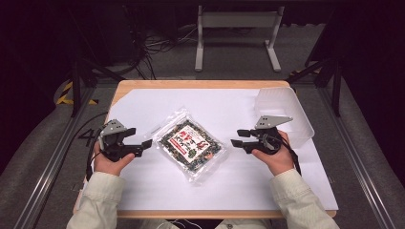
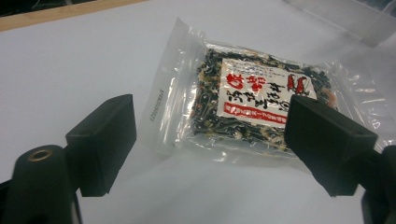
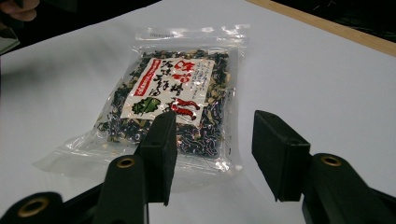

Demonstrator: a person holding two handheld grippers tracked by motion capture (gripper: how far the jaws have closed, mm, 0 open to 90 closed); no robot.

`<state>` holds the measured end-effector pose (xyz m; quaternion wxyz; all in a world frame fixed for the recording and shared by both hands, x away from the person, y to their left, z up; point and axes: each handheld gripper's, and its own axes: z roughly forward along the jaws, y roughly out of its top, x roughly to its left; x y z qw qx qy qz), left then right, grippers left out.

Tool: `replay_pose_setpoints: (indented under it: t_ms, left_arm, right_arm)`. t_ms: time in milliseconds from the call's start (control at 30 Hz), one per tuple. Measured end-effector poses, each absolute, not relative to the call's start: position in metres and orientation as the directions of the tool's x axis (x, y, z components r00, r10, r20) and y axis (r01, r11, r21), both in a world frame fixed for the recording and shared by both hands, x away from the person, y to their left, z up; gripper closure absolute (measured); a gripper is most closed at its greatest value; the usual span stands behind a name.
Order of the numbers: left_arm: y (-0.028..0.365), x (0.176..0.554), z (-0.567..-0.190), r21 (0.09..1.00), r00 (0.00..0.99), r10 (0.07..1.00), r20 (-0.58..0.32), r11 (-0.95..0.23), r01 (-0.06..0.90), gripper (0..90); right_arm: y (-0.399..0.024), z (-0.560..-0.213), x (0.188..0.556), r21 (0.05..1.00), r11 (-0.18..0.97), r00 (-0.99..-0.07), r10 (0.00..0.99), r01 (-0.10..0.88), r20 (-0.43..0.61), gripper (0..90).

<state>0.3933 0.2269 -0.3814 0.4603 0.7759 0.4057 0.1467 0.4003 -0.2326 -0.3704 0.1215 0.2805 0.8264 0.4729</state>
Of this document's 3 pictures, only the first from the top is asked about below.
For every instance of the person's right hand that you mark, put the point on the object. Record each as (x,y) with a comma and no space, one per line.
(278,160)

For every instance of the aluminium rail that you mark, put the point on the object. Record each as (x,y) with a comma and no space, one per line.
(359,165)
(47,171)

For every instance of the person's left hand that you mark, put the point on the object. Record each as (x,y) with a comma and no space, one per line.
(108,163)

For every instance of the white metal stand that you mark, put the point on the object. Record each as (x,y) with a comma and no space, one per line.
(238,19)

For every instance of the clear plastic container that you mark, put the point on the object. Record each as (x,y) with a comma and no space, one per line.
(286,108)

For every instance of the white paper sheet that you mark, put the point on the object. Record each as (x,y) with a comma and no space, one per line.
(216,191)

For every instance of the clear seaweed snack packet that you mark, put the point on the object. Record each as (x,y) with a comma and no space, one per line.
(189,147)

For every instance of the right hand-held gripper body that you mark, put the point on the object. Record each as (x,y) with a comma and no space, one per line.
(269,136)

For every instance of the black tripod stand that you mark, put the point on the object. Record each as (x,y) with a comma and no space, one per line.
(336,92)
(75,89)

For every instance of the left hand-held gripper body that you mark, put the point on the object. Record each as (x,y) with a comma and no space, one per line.
(111,142)

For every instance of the person's torso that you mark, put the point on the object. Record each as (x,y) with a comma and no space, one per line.
(242,225)

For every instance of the yellow black hazard tape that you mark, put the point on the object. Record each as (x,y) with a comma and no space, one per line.
(65,93)

